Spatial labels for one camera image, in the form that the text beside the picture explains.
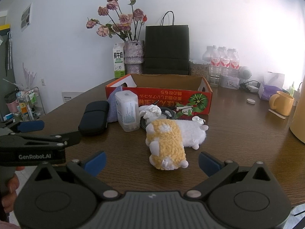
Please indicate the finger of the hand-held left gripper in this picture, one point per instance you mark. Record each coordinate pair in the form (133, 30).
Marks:
(31, 126)
(71, 137)

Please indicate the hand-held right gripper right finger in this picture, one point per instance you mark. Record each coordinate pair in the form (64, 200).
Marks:
(209, 163)

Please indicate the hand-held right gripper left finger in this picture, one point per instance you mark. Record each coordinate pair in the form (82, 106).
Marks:
(96, 163)

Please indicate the black zip case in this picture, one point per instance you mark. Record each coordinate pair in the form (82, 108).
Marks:
(93, 116)

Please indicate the yellow white plush toy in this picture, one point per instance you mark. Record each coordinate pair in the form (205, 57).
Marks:
(166, 138)

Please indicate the purple cloth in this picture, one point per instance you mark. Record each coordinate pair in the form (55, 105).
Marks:
(112, 107)

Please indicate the white translucent plastic container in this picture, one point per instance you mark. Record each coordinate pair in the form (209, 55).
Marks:
(126, 109)

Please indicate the white tissue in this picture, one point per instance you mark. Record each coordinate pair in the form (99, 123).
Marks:
(150, 111)

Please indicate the red cardboard box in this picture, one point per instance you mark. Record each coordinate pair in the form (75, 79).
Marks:
(162, 95)

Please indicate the wooden desktop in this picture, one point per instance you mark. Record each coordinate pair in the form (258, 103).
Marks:
(238, 136)

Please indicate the person's left hand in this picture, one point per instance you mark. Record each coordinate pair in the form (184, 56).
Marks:
(12, 183)

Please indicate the white vented box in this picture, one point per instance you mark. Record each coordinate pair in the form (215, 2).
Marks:
(71, 97)

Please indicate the white spool cap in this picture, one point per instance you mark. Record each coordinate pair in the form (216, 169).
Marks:
(197, 119)

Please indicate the purple dried plant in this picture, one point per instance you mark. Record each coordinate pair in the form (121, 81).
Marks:
(28, 76)

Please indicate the small white cap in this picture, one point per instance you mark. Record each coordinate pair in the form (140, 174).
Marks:
(187, 112)

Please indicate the dark green cabinet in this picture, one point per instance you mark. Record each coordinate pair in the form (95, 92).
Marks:
(3, 76)

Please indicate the white stick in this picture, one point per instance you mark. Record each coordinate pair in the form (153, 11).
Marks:
(184, 108)

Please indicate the white round lid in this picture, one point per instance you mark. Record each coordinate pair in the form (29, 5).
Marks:
(250, 101)

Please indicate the white tin box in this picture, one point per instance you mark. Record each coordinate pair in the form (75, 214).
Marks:
(228, 83)

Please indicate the clear glass cup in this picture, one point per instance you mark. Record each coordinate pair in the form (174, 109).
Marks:
(214, 81)

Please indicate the white paper strip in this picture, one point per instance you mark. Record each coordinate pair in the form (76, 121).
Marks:
(277, 114)

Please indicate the white green milk carton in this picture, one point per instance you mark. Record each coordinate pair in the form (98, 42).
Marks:
(118, 62)

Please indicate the purple tissue box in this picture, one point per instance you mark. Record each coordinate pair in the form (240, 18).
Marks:
(266, 91)

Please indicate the clear jar of grains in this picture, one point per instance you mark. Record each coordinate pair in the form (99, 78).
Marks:
(199, 69)

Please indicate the yellow mug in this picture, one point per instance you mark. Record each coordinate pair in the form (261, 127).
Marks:
(283, 103)

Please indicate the white round fan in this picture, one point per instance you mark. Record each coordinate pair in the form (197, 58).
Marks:
(245, 72)

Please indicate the purple textured vase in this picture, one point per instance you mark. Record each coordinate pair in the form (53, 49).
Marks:
(133, 54)

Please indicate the small green bottle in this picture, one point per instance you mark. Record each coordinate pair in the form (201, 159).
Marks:
(292, 89)

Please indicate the black paper bag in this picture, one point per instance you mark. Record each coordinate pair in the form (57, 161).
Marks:
(166, 50)

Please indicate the dried pink roses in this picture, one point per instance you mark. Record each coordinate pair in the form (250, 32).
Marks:
(126, 19)

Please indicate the white wall outlet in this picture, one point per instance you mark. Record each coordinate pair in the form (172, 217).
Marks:
(43, 82)

